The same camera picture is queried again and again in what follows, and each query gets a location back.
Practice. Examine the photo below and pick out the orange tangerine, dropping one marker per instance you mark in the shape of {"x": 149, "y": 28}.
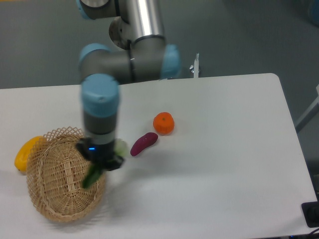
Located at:
{"x": 164, "y": 123}

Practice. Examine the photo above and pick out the black device at table edge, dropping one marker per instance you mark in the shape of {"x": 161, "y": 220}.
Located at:
{"x": 311, "y": 213}

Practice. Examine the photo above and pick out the white mounting frame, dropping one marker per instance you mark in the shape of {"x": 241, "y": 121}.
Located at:
{"x": 194, "y": 68}

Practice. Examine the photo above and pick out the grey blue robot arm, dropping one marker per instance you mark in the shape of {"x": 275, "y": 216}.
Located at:
{"x": 144, "y": 56}

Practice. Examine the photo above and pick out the white table leg right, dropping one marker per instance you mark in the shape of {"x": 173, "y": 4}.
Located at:
{"x": 308, "y": 114}

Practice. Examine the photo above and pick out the green bok choy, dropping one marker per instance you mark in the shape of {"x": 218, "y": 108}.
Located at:
{"x": 95, "y": 170}

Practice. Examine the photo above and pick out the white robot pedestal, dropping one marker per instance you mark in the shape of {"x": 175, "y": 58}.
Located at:
{"x": 117, "y": 32}

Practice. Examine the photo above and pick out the purple sweet potato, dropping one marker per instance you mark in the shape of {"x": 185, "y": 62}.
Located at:
{"x": 143, "y": 143}

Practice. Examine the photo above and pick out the yellow mango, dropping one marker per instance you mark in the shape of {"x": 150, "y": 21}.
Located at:
{"x": 27, "y": 151}

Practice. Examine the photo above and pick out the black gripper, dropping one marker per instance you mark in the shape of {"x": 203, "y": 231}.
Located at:
{"x": 100, "y": 153}

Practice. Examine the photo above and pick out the woven wicker basket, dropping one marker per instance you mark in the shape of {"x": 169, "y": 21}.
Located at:
{"x": 54, "y": 174}

